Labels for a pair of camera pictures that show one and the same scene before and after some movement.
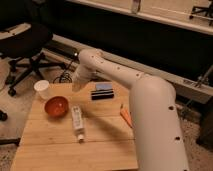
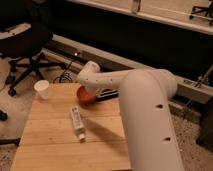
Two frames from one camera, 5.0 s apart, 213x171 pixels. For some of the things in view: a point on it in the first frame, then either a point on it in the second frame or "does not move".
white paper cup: x=42 y=88 does not move
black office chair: x=24 y=40 does not move
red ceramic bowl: x=56 y=106 to x=85 y=97
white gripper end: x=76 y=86 to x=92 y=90
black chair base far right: x=208 y=10 does not move
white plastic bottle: x=78 y=123 does not move
